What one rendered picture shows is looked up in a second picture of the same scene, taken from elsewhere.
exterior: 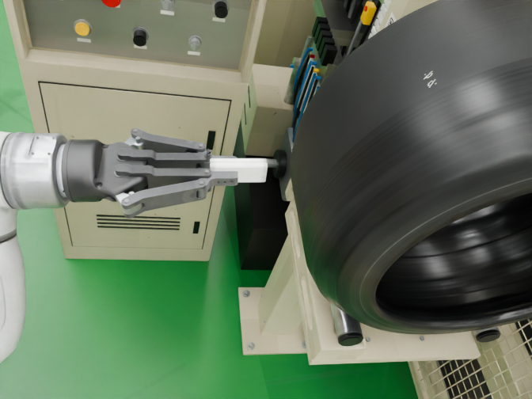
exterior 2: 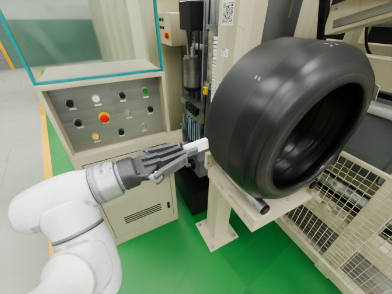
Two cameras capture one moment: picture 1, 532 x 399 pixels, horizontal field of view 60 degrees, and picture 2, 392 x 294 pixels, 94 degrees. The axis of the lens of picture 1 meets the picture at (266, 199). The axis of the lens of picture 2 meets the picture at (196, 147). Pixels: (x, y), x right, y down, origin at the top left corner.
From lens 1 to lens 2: 0.16 m
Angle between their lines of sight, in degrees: 15
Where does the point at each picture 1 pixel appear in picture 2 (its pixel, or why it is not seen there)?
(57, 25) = (84, 139)
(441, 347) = (297, 200)
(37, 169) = (107, 177)
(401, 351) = (283, 209)
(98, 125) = not seen: hidden behind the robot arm
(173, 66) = (138, 138)
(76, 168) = (125, 170)
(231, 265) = (188, 216)
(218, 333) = (196, 248)
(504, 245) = (298, 148)
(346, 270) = (258, 170)
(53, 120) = not seen: hidden behind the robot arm
